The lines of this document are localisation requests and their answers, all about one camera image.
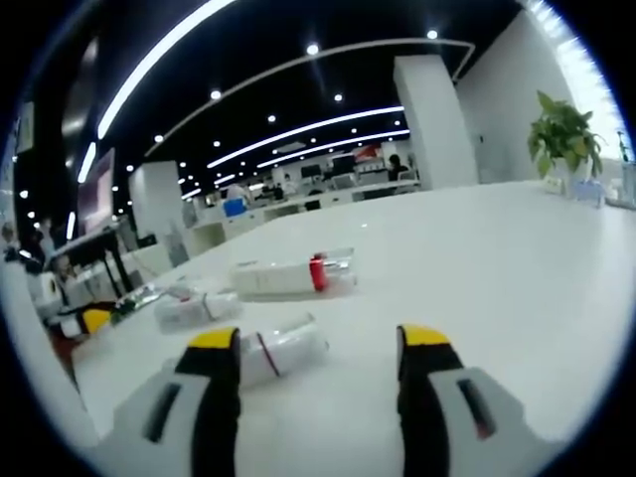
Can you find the green potted plant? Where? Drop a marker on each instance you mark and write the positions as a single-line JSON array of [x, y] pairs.
[[564, 136]]

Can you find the black stand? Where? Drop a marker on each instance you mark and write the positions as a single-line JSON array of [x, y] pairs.
[[107, 253]]

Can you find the white skincare bottle red cap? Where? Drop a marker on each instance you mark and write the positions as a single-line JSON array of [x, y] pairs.
[[285, 276]]

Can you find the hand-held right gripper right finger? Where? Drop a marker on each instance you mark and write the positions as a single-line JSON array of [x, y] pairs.
[[437, 397]]

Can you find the white skincare bottle red band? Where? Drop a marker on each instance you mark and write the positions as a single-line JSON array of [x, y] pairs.
[[280, 350]]

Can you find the wall monitor screen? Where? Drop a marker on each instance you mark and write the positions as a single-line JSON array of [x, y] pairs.
[[95, 191]]

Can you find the white pillar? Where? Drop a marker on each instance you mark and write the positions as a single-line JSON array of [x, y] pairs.
[[434, 121]]

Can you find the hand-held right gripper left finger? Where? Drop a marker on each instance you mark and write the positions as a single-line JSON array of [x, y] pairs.
[[199, 397]]

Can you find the blue box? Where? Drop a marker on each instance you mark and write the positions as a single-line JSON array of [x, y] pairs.
[[233, 206]]

